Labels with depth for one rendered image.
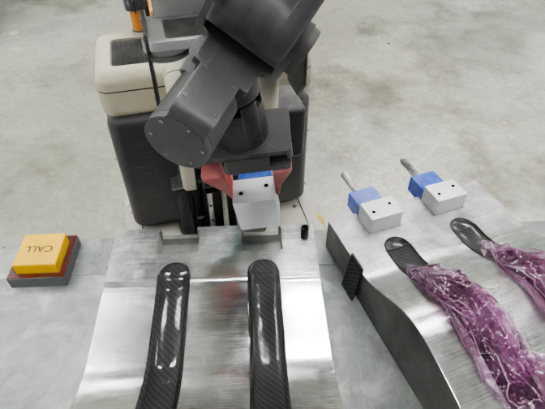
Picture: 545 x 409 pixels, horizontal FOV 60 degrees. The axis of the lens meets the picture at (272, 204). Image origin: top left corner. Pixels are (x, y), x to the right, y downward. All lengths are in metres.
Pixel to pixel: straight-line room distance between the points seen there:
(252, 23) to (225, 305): 0.32
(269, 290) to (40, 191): 1.75
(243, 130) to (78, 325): 0.37
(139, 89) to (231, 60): 0.82
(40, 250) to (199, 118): 0.44
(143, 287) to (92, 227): 1.41
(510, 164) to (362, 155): 0.67
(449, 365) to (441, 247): 0.20
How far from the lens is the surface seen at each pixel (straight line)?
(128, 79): 1.20
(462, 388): 0.55
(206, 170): 0.51
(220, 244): 0.61
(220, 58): 0.39
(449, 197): 0.73
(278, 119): 0.51
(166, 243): 0.66
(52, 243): 0.75
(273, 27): 0.37
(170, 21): 0.82
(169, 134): 0.38
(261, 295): 0.57
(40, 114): 2.75
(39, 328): 0.71
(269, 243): 0.65
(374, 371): 0.63
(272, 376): 0.52
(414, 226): 0.71
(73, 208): 2.10
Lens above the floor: 1.35
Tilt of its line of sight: 44 degrees down
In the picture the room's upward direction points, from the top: straight up
